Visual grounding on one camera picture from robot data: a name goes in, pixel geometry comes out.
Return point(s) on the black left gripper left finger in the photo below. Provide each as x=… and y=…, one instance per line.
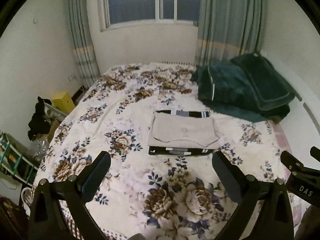
x=81, y=188

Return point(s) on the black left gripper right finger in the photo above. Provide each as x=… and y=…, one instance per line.
x=240, y=187

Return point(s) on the beige long sleeve shirt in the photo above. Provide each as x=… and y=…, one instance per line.
x=168, y=130

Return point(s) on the black clothes on rack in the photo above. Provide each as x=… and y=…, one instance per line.
x=38, y=124

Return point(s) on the pink striped bed sheet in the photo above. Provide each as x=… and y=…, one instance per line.
x=282, y=143

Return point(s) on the white bed headboard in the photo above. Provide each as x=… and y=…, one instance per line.
x=301, y=126

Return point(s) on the floral bed blanket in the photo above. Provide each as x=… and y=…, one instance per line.
x=162, y=193

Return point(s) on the green white shelf rack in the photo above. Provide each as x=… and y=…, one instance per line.
x=15, y=162

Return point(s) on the yellow box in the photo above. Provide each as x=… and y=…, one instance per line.
x=63, y=102

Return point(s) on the dark green folded blanket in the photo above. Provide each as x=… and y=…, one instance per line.
x=246, y=87

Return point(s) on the right green curtain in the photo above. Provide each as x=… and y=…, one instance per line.
x=229, y=28

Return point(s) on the green curtain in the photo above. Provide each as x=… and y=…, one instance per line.
x=77, y=18
x=229, y=28

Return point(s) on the left green curtain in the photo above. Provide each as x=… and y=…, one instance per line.
x=77, y=18

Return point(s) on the window with white frame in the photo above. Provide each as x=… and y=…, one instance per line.
x=123, y=13

